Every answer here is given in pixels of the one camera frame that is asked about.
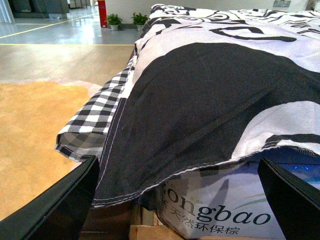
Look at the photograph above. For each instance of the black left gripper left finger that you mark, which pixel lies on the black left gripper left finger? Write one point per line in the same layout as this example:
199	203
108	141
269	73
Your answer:
60	212

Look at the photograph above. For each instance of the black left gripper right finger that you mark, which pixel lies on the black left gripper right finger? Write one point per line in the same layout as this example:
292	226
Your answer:
294	202

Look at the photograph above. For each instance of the white mattress with green lettering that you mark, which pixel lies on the white mattress with green lettering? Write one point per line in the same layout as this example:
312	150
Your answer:
232	204

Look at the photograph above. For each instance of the black white checkered sheet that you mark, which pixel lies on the black white checkered sheet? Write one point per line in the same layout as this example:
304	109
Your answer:
85	133

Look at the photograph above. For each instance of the orange floor rug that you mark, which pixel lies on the orange floor rug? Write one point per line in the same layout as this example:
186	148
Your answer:
31	115

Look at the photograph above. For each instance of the black white patterned quilt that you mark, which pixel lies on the black white patterned quilt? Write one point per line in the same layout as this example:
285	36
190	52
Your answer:
209	89

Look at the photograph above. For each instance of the left potted green plant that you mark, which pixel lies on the left potted green plant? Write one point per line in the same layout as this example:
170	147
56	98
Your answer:
113	20

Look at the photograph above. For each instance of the potted green plant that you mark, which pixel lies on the potted green plant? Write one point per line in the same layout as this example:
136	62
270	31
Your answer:
113	20
139	20

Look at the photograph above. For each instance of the grey background cabinet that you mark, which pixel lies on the grey background cabinet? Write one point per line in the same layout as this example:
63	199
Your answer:
42	9

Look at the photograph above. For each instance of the right potted green plant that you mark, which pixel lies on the right potted green plant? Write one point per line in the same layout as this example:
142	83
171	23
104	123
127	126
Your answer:
139	20

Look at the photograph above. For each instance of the red fire cabinet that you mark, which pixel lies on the red fire cabinet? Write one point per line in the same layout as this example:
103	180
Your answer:
102	10

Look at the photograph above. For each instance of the wooden bed frame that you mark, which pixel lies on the wooden bed frame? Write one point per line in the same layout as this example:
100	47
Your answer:
125	221

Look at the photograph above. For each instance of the wall socket plate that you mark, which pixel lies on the wall socket plate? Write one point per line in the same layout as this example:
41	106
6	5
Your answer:
281	3

